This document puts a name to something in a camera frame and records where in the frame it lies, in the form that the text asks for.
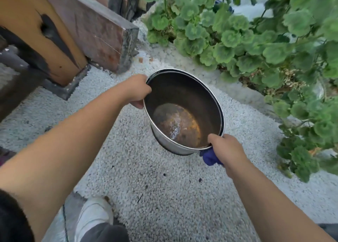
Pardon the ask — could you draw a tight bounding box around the white shoe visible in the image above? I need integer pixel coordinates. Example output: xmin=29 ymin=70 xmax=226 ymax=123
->
xmin=74 ymin=196 xmax=114 ymax=242

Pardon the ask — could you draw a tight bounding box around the person's right hand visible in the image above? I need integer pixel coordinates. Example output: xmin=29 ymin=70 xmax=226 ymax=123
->
xmin=207 ymin=133 xmax=250 ymax=178

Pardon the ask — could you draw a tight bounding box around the black sleeve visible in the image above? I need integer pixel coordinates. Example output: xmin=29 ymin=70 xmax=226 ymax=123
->
xmin=0 ymin=188 xmax=35 ymax=242

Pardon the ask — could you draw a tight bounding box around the blue cloth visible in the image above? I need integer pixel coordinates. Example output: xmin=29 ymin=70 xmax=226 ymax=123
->
xmin=199 ymin=147 xmax=224 ymax=167

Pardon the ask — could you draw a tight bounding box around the green geranium plant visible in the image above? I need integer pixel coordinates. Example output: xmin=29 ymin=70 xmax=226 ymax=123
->
xmin=139 ymin=0 xmax=338 ymax=183

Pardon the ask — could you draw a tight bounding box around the brown stone slab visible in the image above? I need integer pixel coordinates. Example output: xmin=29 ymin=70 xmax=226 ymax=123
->
xmin=39 ymin=0 xmax=139 ymax=74

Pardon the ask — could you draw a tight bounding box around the person's left hand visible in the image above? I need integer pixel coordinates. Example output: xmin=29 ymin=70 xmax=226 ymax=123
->
xmin=117 ymin=74 xmax=152 ymax=110

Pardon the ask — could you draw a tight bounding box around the person's right forearm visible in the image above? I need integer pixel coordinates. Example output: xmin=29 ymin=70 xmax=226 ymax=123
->
xmin=226 ymin=158 xmax=336 ymax=242

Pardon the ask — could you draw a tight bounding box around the orange wooden board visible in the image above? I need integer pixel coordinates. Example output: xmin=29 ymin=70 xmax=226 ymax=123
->
xmin=0 ymin=0 xmax=88 ymax=87

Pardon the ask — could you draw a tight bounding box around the burnt steel cooking pot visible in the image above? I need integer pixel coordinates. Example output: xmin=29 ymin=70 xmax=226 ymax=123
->
xmin=143 ymin=69 xmax=226 ymax=156

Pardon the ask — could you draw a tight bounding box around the grey trouser leg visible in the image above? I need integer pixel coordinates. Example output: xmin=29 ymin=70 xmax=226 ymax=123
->
xmin=80 ymin=222 xmax=130 ymax=242

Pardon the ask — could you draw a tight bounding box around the person's left forearm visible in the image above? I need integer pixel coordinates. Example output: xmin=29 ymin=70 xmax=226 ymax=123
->
xmin=0 ymin=83 xmax=130 ymax=242

